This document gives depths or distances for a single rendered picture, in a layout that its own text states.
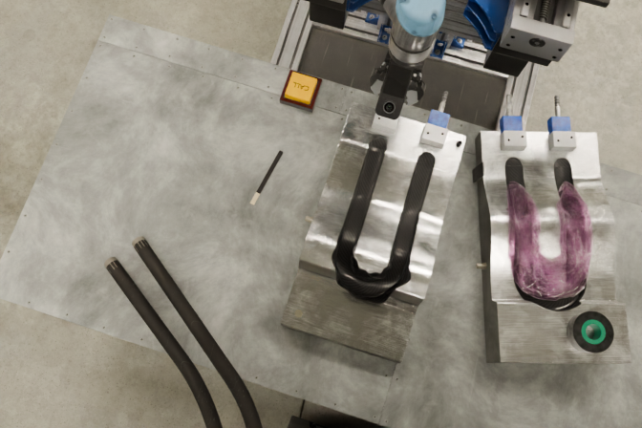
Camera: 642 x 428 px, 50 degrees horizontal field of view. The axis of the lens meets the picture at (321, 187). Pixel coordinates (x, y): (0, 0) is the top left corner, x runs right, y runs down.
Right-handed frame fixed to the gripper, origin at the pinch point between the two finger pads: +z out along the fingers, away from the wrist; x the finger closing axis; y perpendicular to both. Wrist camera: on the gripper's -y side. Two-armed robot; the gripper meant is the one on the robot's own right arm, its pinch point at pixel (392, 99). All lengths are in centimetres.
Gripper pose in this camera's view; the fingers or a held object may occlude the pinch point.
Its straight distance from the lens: 140.8
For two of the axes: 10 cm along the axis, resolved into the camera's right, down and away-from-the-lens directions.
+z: -0.2, 2.6, 9.7
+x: -9.5, -3.0, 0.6
